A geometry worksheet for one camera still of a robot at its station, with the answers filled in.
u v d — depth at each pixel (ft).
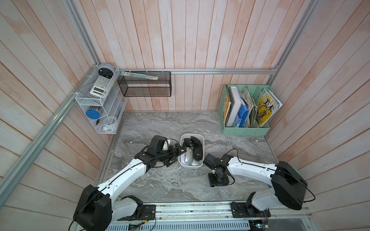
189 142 3.15
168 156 2.30
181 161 2.89
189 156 2.95
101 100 2.44
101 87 2.55
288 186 1.40
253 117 3.21
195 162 2.96
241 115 3.11
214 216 2.40
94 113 2.50
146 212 2.41
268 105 3.20
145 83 3.43
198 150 3.02
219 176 2.28
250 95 3.16
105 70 2.62
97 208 1.29
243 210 2.39
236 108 3.03
